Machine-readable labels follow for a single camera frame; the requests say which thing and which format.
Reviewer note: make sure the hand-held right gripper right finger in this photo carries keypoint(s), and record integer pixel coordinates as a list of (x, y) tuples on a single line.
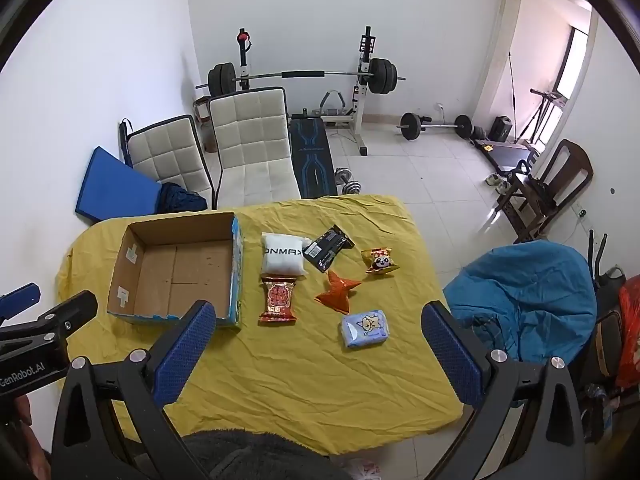
[(452, 355)]

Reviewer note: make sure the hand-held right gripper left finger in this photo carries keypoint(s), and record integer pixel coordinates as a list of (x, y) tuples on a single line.
[(186, 350)]

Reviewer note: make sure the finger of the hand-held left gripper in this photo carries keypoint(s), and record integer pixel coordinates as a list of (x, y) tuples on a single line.
[(22, 296), (75, 307)]

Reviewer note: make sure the cardboard box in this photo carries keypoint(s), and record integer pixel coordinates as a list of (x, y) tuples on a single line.
[(172, 275)]

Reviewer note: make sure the light blue tissue pack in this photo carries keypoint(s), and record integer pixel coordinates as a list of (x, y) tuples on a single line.
[(366, 328)]

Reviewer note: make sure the red snack packet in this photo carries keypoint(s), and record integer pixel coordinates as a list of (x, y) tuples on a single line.
[(277, 300)]

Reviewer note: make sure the yellow panda snack packet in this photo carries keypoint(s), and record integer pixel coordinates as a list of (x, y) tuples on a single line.
[(380, 261)]

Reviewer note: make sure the orange foil packet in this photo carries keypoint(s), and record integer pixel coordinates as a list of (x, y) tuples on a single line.
[(337, 291)]

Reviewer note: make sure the white soft pack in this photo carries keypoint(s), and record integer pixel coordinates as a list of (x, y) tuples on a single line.
[(282, 255)]

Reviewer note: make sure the black packet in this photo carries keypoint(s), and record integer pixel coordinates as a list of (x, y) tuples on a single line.
[(326, 248)]

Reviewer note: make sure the yellow tablecloth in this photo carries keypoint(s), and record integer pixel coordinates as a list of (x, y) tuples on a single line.
[(300, 385)]

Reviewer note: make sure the blue foam mat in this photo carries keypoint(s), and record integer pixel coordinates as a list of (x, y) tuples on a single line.
[(112, 185)]

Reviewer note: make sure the person's dark fleece clothing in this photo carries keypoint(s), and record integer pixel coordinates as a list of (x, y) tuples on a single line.
[(260, 455)]

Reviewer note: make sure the black bag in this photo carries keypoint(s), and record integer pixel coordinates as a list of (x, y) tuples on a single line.
[(602, 345)]

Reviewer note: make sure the dark blue quilted cloth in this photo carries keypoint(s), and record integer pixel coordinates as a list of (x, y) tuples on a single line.
[(181, 199)]

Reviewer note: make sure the black folding stand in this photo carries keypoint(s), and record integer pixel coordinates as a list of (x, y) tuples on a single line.
[(123, 142)]

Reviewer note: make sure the pair of shoes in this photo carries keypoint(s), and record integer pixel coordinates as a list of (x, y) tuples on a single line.
[(497, 182)]

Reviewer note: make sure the red bag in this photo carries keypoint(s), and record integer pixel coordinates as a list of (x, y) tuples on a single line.
[(631, 330)]

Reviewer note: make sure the chrome dumbbell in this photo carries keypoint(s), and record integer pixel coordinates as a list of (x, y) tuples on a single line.
[(350, 181)]

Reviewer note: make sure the treadmill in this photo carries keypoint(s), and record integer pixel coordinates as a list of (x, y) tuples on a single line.
[(505, 156)]

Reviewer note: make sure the water jug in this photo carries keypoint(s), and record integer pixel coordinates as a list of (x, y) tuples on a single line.
[(210, 137)]

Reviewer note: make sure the wide cream padded chair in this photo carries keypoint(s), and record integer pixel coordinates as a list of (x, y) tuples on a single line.
[(252, 145)]

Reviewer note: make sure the dark wooden chair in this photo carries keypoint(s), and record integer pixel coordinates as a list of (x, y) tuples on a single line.
[(575, 165)]

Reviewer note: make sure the black speaker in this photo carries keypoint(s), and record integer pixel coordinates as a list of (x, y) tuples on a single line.
[(500, 128)]

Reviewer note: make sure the black and blue weight bench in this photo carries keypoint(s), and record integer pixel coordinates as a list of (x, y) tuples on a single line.
[(311, 155)]

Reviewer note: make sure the short barbell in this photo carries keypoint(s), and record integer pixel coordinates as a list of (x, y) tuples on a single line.
[(412, 125)]

